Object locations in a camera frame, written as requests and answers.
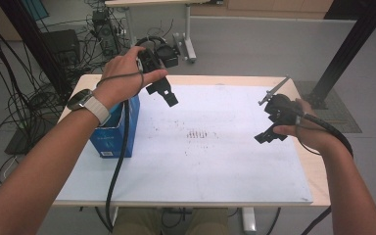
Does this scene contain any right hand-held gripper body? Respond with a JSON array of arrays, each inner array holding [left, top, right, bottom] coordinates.
[[258, 75, 305, 126]]

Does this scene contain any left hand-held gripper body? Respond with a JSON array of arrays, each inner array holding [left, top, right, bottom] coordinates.
[[136, 32, 186, 74]]

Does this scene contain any blue cardboard box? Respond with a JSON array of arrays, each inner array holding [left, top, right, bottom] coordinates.
[[88, 94, 141, 160]]

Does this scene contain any person's right hand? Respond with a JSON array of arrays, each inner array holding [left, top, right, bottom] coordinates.
[[272, 99, 341, 155]]

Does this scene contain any person's left hand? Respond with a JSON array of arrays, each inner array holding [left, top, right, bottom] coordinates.
[[92, 45, 169, 111]]

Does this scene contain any black computer tower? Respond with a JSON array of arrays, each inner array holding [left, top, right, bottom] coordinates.
[[92, 9, 121, 57]]

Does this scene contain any white desk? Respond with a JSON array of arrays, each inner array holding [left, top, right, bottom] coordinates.
[[105, 0, 224, 67]]

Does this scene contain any wristwatch with white band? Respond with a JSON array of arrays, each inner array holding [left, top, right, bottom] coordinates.
[[67, 87, 112, 126]]

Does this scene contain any white table mat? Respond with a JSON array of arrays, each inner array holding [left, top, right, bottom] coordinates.
[[55, 84, 313, 205]]

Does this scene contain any white table leg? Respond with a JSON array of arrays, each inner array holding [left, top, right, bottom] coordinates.
[[241, 207, 258, 234], [111, 206, 120, 229]]

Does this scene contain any black box on floor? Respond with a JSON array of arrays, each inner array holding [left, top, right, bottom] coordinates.
[[42, 28, 82, 68]]

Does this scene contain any black metal stand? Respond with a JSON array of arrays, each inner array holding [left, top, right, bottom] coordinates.
[[0, 0, 72, 96], [303, 0, 376, 111]]

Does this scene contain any person's right leg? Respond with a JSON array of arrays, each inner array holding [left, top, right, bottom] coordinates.
[[189, 208, 234, 235]]

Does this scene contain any person's leg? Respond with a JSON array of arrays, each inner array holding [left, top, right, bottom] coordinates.
[[189, 208, 234, 235], [116, 208, 165, 235]]

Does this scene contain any person's left leg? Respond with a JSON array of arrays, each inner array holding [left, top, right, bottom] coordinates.
[[116, 208, 165, 235]]

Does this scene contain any teal panel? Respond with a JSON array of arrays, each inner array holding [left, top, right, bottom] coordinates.
[[21, 0, 50, 22]]

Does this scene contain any black floor plate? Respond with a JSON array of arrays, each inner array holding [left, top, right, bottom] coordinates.
[[4, 126, 40, 156]]

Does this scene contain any thin black wrist strap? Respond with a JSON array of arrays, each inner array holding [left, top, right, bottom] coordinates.
[[294, 121, 322, 157], [96, 71, 145, 99]]

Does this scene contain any thick black gripper cable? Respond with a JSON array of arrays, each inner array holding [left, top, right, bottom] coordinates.
[[105, 99, 131, 233], [302, 112, 354, 235]]

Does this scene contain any bundle of black floor cables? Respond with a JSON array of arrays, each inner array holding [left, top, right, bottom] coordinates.
[[0, 0, 67, 184]]

